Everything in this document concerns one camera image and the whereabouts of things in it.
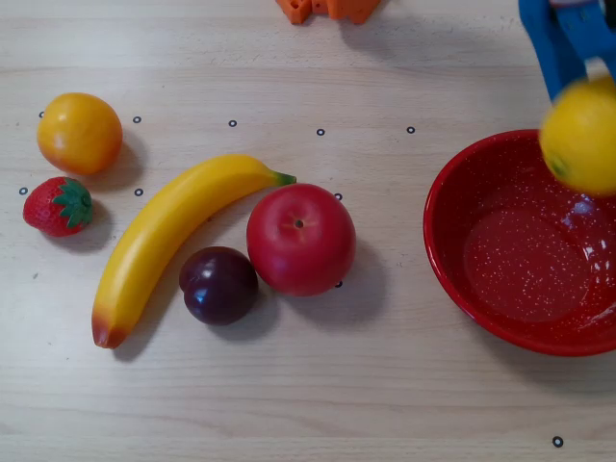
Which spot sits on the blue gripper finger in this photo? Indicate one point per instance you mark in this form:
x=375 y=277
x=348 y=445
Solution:
x=594 y=38
x=553 y=53

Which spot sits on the yellow lemon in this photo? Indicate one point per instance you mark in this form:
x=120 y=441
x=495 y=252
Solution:
x=584 y=139

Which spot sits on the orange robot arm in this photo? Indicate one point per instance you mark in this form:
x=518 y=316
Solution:
x=346 y=8

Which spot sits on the red speckled bowl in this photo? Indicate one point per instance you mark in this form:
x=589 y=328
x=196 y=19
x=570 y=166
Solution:
x=520 y=269

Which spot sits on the red apple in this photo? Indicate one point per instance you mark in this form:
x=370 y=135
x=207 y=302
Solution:
x=300 y=240

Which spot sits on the dark purple plum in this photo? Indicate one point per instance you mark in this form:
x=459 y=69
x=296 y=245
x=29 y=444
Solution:
x=219 y=286

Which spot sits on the yellow banana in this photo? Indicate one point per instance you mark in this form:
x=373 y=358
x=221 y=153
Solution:
x=159 y=231

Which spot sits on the yellow orange round fruit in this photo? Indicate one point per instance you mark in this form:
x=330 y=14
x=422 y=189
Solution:
x=79 y=134

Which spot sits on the red strawberry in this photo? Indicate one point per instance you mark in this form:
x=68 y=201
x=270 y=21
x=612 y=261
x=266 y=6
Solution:
x=48 y=209

